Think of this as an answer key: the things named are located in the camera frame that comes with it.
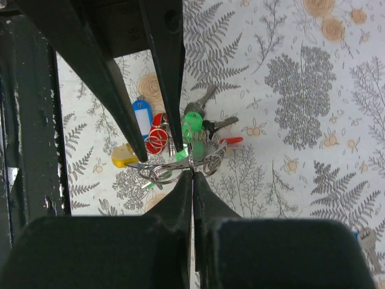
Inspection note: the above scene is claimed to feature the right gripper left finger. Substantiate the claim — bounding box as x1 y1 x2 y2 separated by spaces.
1 171 193 288

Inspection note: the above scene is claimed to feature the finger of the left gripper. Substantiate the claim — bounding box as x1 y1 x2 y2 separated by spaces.
15 1 147 162
139 0 185 152

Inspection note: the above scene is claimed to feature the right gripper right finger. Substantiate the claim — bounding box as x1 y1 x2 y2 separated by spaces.
192 173 375 288

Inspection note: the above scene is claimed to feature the metal key organizer ring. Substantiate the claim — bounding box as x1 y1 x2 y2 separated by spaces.
132 129 229 186

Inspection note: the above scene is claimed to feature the blue tag key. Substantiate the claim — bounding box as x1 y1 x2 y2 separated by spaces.
357 227 382 275

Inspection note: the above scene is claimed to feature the green tag key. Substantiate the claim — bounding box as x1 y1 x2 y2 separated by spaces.
176 112 205 161

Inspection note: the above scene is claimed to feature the yellow key tag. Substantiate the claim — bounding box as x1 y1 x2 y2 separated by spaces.
111 143 139 168

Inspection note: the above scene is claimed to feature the red key tag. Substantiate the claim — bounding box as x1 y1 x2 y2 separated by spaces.
145 113 169 155

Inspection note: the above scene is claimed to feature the blue key tag on ring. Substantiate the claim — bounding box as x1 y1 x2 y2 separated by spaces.
132 96 153 140

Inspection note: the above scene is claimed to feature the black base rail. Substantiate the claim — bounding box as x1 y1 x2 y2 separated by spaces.
1 15 70 241

